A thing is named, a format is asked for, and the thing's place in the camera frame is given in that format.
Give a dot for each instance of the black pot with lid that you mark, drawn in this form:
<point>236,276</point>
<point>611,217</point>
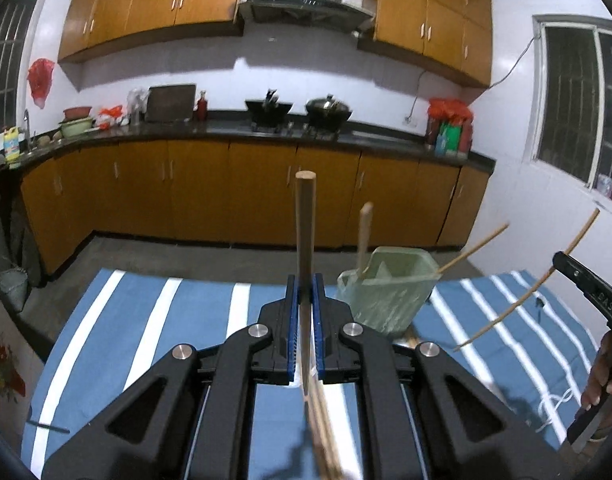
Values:
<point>328,110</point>

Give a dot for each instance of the small clear bottle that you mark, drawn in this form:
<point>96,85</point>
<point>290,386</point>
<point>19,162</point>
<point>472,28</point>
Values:
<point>605,186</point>

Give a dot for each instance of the gas stove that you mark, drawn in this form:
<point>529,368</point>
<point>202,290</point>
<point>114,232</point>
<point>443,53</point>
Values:
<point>296,129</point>

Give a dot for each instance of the person's right hand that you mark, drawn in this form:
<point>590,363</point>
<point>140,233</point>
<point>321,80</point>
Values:
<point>603,370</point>

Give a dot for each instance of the blue white striped tablecloth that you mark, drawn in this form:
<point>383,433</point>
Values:
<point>136,320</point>

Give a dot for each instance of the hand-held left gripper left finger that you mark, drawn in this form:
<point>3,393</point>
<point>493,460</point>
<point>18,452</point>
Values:
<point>292,330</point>

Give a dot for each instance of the red and white bag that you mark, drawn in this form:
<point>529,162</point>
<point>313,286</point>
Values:
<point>109,116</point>

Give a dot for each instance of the wooden base cabinets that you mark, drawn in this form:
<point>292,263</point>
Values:
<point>196,195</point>

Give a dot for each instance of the green basin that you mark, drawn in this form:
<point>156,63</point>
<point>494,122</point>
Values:
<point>77,128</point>

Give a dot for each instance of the red bottle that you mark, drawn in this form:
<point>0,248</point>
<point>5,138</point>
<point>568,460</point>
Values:
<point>202,109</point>

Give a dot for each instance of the green perforated utensil holder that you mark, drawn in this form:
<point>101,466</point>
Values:
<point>386,300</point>

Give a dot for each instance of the dark wooden cutting board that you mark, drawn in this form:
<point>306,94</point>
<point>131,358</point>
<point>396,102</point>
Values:
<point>170,103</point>

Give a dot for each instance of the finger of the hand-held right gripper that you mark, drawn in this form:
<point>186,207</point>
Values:
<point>568,267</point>

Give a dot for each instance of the red plastic bag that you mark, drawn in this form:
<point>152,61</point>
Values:
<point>40,82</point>

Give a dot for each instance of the woven basket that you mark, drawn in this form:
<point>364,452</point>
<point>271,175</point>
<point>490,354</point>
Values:
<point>12,287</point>

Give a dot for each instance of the metal faucet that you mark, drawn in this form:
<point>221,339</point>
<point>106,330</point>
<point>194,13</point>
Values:
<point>27,127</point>

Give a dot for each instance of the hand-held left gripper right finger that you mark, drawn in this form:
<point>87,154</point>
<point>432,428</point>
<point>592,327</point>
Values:
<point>318,330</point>

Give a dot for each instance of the clear plastic jar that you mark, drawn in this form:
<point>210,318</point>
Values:
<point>136,107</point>

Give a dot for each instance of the yellow detergent bottle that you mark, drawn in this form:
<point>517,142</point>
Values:
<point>13,147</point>

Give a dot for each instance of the black wok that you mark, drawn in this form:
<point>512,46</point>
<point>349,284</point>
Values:
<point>268,110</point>

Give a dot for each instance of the red bags and green box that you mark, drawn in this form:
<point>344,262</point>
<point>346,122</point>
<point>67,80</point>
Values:
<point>451,112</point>

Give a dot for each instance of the dark kitchen countertop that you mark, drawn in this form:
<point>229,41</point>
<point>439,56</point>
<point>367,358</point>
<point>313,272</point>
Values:
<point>216,129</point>

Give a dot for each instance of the wall socket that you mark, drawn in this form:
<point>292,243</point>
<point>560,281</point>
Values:
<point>411,120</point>

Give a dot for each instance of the red basin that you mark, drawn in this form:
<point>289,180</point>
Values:
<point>77,111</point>

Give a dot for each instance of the wooden wall cabinet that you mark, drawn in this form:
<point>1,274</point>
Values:
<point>436,15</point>
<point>151,5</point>

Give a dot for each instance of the slender wooden chopstick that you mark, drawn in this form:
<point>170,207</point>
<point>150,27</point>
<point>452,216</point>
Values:
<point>304,220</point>
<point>473,249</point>
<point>364,235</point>
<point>536,287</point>

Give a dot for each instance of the barred window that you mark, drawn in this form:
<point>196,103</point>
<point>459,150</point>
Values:
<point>576,100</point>
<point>8,60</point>

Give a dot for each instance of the green bottle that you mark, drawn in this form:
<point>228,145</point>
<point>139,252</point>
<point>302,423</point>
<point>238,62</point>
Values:
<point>448,141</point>

